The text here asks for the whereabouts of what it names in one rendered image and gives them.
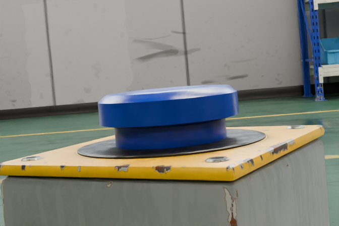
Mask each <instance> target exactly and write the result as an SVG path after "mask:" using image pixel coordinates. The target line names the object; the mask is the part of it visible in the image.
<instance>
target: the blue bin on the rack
mask: <svg viewBox="0 0 339 226"><path fill-rule="evenodd" d="M320 52H321V65H337V64H339V37H336V38H324V39H320Z"/></svg>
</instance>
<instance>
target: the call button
mask: <svg viewBox="0 0 339 226"><path fill-rule="evenodd" d="M98 112H99V123H100V125H101V126H104V127H111V128H114V129H115V140H116V147H118V148H122V149H166V148H177V147H187V146H194V145H201V144H207V143H212V142H216V141H219V140H222V139H225V138H226V137H227V131H226V124H225V119H226V118H228V117H232V116H235V115H237V114H239V104H238V92H237V90H236V89H234V88H233V87H231V86H230V85H196V86H180V87H167V88H156V89H146V90H137V91H130V92H123V93H115V94H109V95H105V96H104V97H103V98H102V99H101V100H100V101H99V102H98Z"/></svg>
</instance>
